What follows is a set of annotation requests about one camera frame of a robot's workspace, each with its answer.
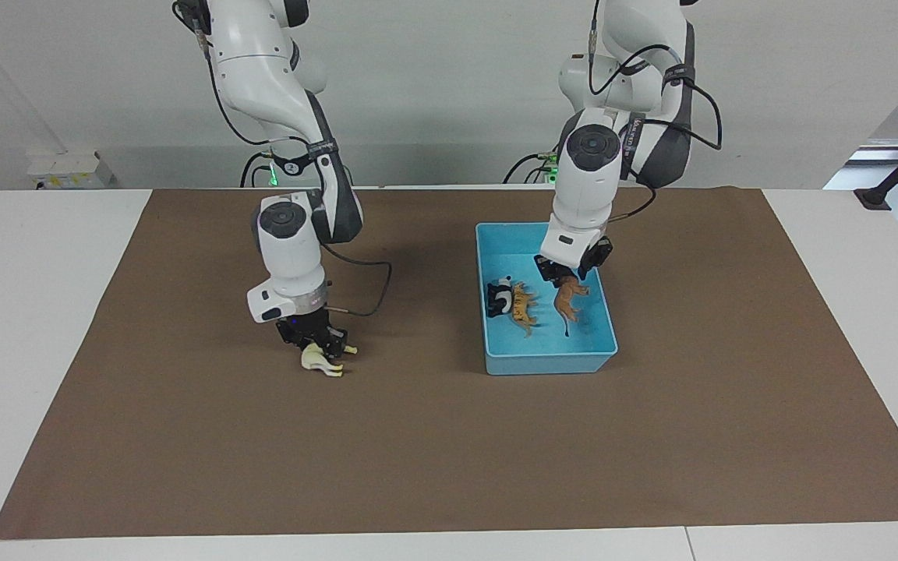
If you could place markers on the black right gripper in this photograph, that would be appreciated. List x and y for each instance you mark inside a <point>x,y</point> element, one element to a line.
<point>309,329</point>

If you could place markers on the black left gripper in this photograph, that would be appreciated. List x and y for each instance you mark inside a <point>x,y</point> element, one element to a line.
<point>599,253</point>

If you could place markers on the cream white horse toy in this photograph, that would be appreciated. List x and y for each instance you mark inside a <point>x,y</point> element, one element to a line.
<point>318,361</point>

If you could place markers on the brown lion toy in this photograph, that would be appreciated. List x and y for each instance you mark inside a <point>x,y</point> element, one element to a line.
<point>568,296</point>

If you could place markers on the orange tiger toy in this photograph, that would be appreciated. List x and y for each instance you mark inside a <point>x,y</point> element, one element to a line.
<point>523,304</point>

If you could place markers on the black white panda toy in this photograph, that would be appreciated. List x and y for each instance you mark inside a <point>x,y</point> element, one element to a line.
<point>500,300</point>

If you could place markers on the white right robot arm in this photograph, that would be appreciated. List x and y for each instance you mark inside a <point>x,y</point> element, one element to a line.
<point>285,249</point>

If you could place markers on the light blue storage box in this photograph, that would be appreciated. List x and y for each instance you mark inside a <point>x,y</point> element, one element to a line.
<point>585,347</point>

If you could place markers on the brown table mat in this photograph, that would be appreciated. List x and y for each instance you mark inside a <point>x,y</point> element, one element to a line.
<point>418,452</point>

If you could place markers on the white power strip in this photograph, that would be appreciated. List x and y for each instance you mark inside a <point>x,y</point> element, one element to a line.
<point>67,170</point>

